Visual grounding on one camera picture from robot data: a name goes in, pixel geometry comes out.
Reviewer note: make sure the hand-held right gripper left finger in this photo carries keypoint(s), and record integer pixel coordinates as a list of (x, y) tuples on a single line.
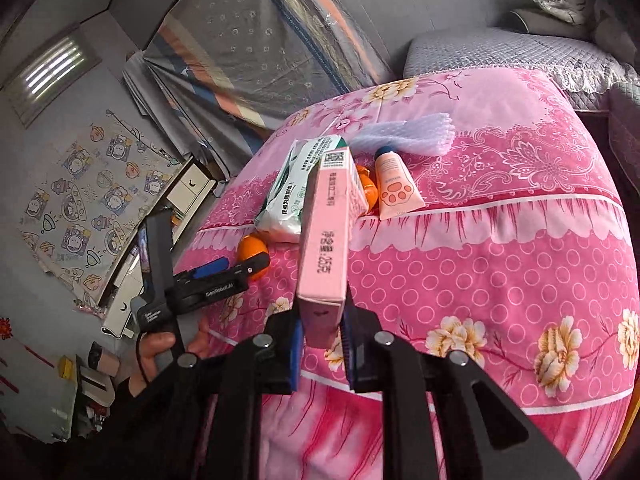
[(280, 360)]

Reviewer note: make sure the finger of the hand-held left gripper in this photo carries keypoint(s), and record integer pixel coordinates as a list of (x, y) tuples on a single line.
[(210, 268), (247, 266)]

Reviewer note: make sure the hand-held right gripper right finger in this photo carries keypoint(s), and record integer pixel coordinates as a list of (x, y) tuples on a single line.
[(365, 355)]

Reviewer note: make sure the orange fruit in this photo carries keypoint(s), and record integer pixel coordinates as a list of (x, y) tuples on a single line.
[(246, 252), (367, 190)]

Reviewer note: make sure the pink carton box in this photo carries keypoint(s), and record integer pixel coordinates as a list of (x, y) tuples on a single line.
[(327, 240)]

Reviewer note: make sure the person's left forearm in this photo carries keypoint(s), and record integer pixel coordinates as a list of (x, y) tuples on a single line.
[(130, 425)]

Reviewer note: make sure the person's left hand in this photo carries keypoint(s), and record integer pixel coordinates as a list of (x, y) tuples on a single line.
[(152, 350)]

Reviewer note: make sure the white green wet wipe packet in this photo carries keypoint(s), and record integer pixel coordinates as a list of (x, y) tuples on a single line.
[(287, 195)]

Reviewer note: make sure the white low cabinet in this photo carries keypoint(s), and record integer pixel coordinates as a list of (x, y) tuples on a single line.
[(180, 190)]

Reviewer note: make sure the pink floral blanket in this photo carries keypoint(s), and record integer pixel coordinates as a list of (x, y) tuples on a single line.
[(475, 270)]

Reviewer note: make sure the paw print hand cream tube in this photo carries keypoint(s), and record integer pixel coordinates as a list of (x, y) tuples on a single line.
[(397, 190)]

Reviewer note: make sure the grey hanging cloth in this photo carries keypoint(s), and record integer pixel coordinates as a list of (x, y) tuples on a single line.
[(165, 105)]

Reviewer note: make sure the white foam net sleeve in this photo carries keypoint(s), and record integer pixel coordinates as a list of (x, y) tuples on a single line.
[(410, 132)]

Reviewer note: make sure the striped cloth covered wardrobe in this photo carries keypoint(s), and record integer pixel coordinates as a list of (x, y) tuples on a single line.
[(260, 35)]

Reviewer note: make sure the small window with blinds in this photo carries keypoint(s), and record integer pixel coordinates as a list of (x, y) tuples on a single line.
[(50, 77)]

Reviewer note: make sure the grey quilted sofa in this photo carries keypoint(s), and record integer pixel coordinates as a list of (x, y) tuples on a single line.
[(500, 52)]

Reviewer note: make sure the grey bolster cushion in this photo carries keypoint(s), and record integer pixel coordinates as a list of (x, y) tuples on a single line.
[(545, 22)]

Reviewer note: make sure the cartoon wall poster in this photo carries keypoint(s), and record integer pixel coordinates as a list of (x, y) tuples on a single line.
[(90, 195)]

